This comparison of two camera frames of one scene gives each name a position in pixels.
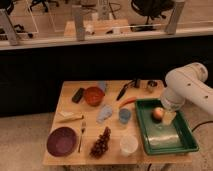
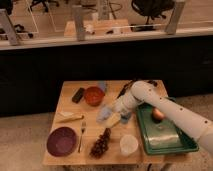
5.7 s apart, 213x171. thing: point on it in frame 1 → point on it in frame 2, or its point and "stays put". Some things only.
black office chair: (153, 8) stays put
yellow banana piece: (63, 116) stays put
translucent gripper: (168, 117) → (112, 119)
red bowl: (94, 96) stays put
